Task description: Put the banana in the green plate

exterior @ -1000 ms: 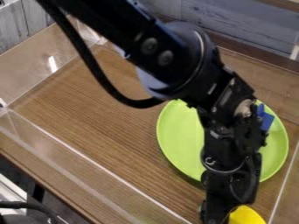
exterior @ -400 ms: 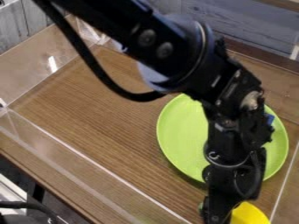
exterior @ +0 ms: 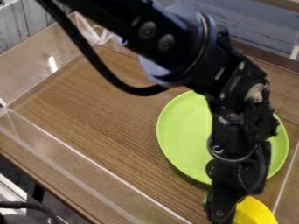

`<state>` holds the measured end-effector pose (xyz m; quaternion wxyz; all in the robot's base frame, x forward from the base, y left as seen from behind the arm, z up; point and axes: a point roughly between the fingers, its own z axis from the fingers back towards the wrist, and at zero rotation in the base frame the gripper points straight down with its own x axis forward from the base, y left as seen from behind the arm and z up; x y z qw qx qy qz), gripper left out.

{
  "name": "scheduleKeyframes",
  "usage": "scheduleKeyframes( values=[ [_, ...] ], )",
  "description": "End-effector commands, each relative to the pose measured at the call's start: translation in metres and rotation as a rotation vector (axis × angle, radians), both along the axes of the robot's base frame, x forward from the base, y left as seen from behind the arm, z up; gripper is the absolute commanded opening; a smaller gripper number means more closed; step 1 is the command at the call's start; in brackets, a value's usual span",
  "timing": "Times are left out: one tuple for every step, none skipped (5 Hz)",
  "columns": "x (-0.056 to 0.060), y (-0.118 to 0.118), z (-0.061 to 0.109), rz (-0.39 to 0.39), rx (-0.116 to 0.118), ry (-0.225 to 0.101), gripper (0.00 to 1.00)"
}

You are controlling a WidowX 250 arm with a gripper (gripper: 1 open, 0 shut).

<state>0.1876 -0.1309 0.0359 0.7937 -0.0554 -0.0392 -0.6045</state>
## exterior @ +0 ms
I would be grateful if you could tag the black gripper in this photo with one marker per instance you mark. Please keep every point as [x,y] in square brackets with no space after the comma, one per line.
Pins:
[236,179]

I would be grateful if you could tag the yellow toy banana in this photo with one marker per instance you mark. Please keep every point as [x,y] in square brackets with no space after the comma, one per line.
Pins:
[246,211]

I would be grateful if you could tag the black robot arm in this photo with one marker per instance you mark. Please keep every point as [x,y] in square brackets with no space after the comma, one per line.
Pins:
[188,52]

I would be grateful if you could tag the green plate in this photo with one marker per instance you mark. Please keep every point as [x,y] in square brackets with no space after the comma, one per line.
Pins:
[184,132]

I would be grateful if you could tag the clear acrylic front wall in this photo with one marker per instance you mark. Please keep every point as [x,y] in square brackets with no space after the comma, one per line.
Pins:
[96,192]

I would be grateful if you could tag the clear acrylic corner bracket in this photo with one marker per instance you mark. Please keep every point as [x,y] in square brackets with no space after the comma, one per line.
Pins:
[96,34]

